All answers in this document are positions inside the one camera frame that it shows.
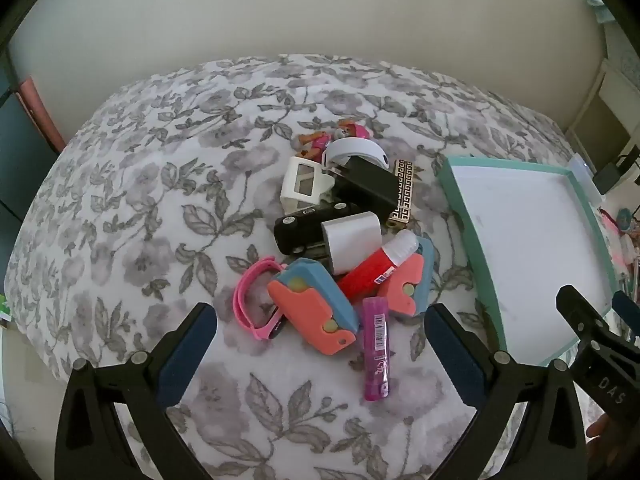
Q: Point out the green object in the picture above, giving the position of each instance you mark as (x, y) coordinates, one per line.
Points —
(4, 310)

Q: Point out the black toy car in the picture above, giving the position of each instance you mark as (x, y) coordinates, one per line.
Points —
(302, 229)

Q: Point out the black charger block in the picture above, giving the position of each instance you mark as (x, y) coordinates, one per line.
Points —
(365, 186)

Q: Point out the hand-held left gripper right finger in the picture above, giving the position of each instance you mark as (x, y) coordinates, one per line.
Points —
(455, 355)

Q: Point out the white cube charger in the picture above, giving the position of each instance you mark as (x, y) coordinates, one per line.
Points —
(352, 242)

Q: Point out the red bottle with clear cap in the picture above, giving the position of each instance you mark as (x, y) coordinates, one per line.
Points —
(367, 272)

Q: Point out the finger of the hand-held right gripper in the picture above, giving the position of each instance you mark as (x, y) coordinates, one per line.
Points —
(625, 306)
(575, 310)

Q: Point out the floral grey white blanket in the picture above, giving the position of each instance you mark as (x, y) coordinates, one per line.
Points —
(150, 185)

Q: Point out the pink wrist watch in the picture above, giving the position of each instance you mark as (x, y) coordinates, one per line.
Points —
(254, 305)

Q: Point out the dark teal cabinet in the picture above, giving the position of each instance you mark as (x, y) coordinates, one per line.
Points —
(22, 170)

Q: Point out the person's right hand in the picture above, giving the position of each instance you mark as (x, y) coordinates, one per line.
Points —
(597, 430)

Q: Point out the white shelf unit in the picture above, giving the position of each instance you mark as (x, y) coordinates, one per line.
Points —
(607, 105)

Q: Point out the orange and blue gadget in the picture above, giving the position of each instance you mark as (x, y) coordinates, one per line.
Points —
(406, 287)
(315, 306)

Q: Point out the pink toy dog figure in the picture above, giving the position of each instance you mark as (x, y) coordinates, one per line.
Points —
(350, 131)

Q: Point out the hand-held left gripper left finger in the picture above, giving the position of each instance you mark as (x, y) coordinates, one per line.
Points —
(187, 355)

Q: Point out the pink board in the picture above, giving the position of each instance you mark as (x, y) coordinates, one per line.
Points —
(42, 110)

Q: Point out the small white translucent box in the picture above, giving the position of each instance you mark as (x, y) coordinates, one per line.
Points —
(583, 175)

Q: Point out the teal tray with white inside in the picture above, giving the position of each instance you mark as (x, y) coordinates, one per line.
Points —
(530, 250)

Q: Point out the white round device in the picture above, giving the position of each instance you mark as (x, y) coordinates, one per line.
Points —
(356, 149)

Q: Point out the purple lip balm tube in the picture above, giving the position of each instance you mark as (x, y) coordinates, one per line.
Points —
(376, 350)

